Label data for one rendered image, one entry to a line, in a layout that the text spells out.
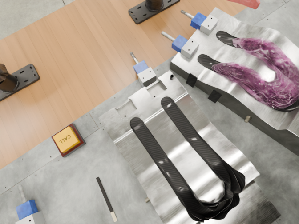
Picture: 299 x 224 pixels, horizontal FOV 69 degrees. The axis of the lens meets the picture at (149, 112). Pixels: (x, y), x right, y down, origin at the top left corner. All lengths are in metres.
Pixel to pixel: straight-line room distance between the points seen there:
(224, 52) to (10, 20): 1.88
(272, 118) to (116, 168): 0.49
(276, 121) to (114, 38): 0.61
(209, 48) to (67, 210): 0.68
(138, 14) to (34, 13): 1.44
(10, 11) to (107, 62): 1.62
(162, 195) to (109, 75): 0.44
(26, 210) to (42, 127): 0.25
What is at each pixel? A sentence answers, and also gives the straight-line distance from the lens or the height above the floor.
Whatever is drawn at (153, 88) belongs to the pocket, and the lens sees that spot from 0.68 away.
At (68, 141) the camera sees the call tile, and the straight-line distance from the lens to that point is 0.72.
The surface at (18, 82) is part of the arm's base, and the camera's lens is 0.89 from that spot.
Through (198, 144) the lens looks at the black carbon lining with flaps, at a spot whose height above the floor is 0.89.
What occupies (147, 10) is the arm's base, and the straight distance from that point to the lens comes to 0.90.
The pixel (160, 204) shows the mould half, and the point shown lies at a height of 0.92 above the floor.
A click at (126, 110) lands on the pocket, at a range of 0.66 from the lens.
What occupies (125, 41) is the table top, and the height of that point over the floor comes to 0.80.
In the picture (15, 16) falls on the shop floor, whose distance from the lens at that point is 2.29.
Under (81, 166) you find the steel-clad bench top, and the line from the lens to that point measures 0.74.
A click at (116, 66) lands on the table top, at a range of 0.80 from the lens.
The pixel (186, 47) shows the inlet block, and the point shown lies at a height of 0.88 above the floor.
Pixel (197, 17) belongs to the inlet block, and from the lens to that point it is 0.81.
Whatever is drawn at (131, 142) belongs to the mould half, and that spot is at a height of 0.89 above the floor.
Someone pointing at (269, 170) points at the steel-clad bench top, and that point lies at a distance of 0.77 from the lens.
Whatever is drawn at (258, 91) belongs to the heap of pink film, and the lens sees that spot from 0.69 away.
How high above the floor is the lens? 1.50
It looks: 75 degrees down
